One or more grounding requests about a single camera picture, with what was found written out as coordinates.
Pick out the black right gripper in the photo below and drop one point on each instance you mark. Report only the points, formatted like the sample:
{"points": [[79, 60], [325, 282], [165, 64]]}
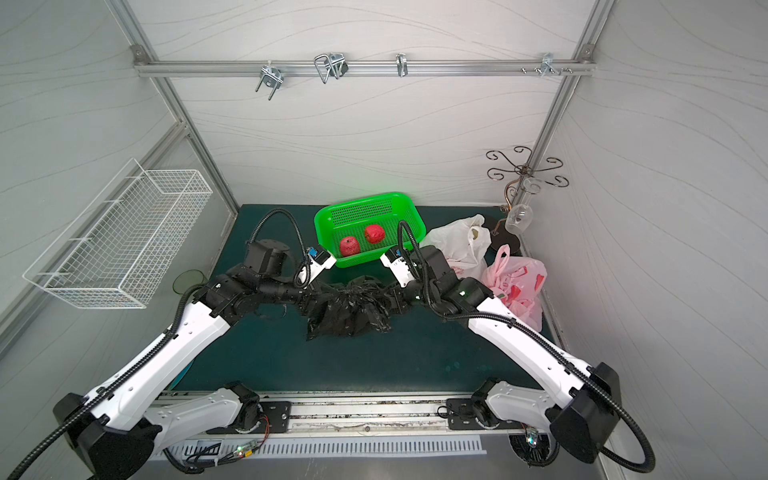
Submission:
{"points": [[405, 293]]}

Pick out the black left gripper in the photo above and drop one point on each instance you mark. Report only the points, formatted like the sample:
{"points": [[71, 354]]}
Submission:
{"points": [[305, 294]]}

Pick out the white printed plastic bag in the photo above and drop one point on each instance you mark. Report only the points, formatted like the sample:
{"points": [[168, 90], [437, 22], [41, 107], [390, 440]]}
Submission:
{"points": [[464, 244]]}

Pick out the black plastic bag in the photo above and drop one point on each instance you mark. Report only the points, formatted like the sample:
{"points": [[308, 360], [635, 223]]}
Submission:
{"points": [[362, 305]]}

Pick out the red apple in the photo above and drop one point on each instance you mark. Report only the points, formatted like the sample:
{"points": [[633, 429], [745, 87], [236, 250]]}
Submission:
{"points": [[349, 246], [374, 234]]}

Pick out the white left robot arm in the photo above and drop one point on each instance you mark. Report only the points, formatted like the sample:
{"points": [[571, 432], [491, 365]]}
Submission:
{"points": [[113, 429]]}

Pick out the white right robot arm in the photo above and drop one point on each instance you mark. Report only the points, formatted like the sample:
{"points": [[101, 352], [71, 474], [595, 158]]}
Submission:
{"points": [[578, 407]]}

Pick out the pink plastic bag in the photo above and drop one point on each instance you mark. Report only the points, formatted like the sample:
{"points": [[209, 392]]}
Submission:
{"points": [[517, 282]]}

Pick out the green translucent cup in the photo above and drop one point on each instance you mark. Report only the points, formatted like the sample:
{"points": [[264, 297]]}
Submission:
{"points": [[188, 279]]}

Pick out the green plastic basket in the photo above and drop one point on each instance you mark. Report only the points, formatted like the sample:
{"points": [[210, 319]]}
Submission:
{"points": [[362, 230]]}

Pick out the clear glass on stand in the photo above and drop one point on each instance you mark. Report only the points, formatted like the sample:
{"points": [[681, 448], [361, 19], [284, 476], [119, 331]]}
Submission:
{"points": [[519, 219]]}

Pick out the bronze curled hook stand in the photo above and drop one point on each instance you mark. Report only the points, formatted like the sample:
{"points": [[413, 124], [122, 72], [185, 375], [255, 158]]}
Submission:
{"points": [[522, 183]]}

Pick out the metal clamp hook left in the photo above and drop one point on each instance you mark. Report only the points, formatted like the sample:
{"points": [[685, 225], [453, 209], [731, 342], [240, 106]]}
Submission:
{"points": [[271, 79]]}

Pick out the metal clamp hook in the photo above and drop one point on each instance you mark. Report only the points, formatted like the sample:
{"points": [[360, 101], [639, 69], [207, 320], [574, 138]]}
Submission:
{"points": [[330, 65], [271, 79]]}

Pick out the small metal hook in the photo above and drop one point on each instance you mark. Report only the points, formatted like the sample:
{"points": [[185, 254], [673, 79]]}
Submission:
{"points": [[401, 65]]}

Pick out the metal clamp hook middle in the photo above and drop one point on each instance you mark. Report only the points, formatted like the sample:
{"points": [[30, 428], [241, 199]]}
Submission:
{"points": [[330, 65]]}

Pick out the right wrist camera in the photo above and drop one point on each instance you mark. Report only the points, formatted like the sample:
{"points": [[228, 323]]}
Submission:
{"points": [[394, 260]]}

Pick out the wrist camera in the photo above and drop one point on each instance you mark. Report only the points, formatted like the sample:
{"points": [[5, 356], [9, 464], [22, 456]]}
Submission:
{"points": [[319, 260], [394, 260]]}

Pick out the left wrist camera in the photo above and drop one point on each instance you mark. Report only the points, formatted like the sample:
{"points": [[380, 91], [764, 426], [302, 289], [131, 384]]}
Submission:
{"points": [[319, 260]]}

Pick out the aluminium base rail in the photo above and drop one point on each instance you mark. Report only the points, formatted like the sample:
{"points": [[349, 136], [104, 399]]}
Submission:
{"points": [[372, 414]]}

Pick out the white wire basket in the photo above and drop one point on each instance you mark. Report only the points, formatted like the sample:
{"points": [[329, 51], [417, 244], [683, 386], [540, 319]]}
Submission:
{"points": [[114, 254]]}

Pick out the aluminium crossbar rail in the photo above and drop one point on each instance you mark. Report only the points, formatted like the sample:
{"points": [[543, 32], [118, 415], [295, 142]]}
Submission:
{"points": [[357, 68]]}

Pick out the metal bracket right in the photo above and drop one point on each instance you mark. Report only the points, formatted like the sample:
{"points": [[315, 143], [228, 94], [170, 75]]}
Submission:
{"points": [[547, 67]]}

